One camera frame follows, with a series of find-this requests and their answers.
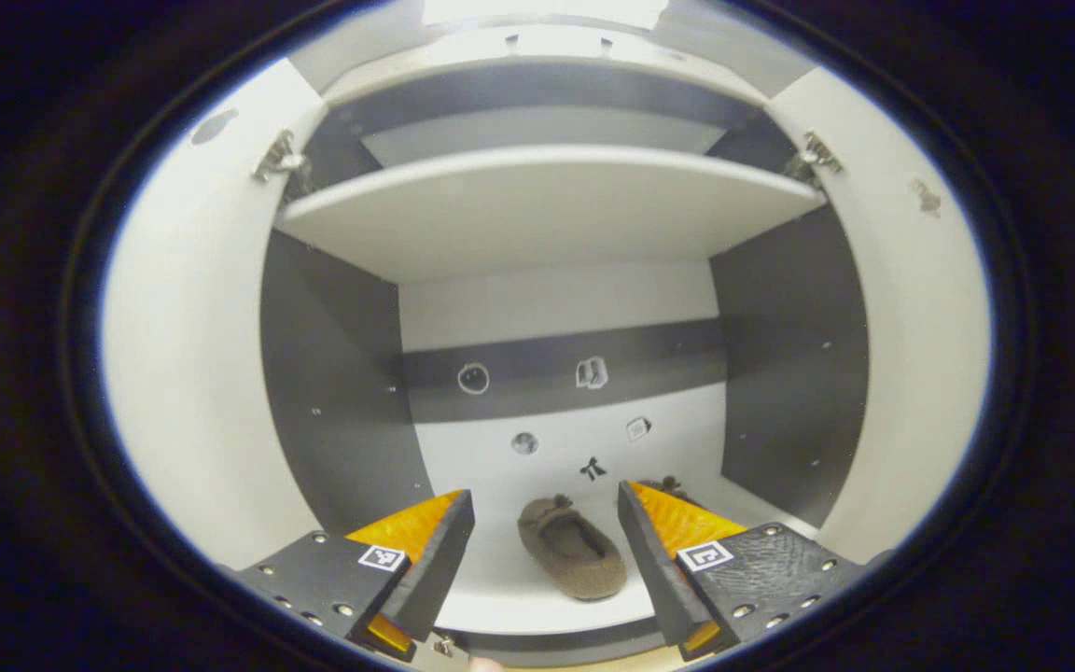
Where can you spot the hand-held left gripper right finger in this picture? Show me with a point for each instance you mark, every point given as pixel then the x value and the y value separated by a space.
pixel 654 579

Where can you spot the white shoe cabinet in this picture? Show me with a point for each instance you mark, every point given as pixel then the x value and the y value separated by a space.
pixel 537 215

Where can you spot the metal door hinge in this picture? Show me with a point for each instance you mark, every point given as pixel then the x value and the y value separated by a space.
pixel 816 154
pixel 278 160
pixel 443 645

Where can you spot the brown fuzzy shoe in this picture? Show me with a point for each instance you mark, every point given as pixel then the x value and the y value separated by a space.
pixel 666 485
pixel 575 560

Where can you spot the ceiling light panel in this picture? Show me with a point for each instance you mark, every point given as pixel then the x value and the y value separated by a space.
pixel 547 11

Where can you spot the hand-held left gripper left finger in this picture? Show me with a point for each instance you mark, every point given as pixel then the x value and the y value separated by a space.
pixel 439 569

